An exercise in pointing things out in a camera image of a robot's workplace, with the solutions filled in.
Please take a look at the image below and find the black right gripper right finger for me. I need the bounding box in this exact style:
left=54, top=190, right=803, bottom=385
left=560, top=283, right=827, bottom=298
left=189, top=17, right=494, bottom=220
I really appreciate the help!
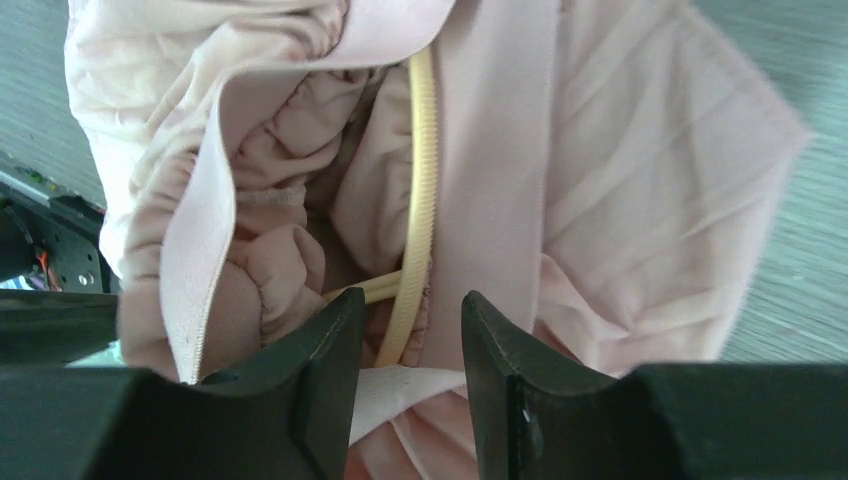
left=461, top=291, right=636, bottom=479

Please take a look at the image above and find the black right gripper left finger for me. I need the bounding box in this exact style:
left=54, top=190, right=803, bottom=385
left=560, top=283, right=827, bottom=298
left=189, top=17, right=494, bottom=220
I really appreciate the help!
left=198, top=288, right=366, bottom=479

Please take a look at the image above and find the pink pleated skirt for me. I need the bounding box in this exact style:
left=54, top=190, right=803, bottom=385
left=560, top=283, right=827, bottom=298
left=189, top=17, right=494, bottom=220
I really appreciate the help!
left=64, top=1, right=808, bottom=479

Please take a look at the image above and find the beige plastic hanger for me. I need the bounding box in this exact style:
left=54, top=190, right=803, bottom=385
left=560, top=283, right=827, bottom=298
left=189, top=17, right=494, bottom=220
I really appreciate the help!
left=310, top=48, right=440, bottom=369

